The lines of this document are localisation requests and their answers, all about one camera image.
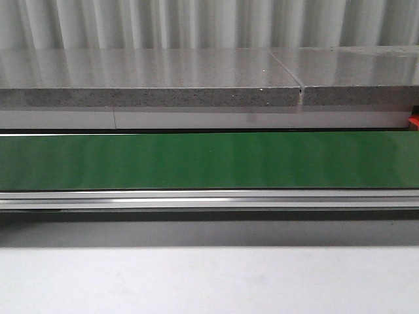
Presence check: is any grey stone counter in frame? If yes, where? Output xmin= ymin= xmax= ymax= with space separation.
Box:
xmin=1 ymin=46 xmax=418 ymax=130

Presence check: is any green conveyor belt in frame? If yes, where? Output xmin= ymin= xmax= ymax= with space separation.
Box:
xmin=1 ymin=131 xmax=418 ymax=191

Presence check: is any red plastic object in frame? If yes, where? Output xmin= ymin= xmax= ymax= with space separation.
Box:
xmin=408 ymin=105 xmax=419 ymax=131

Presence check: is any white pleated curtain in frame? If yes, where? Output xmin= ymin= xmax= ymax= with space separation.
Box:
xmin=1 ymin=1 xmax=418 ymax=49

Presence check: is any aluminium conveyor frame rail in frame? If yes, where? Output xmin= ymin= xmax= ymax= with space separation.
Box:
xmin=1 ymin=188 xmax=418 ymax=220

